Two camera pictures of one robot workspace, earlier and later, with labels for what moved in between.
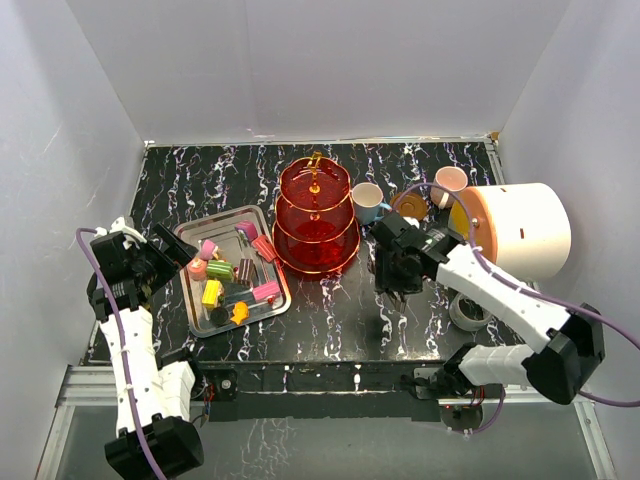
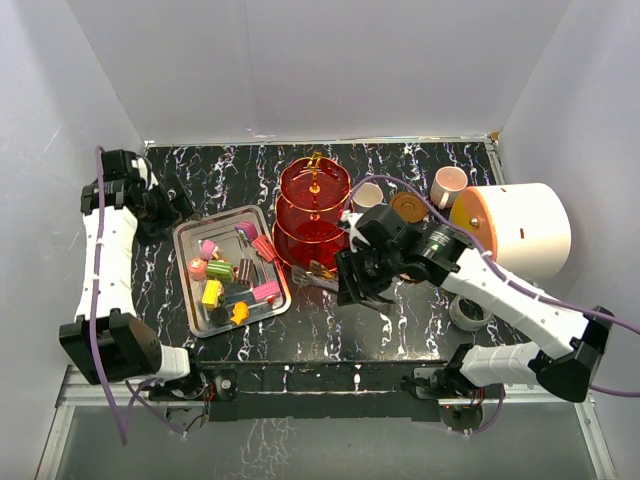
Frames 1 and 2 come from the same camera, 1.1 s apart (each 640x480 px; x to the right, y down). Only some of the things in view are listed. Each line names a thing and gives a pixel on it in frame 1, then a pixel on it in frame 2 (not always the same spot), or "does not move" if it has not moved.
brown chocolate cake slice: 247,271 does not move
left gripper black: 178,253 → 177,208
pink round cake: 197,269 does not move
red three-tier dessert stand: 315,230 does not move
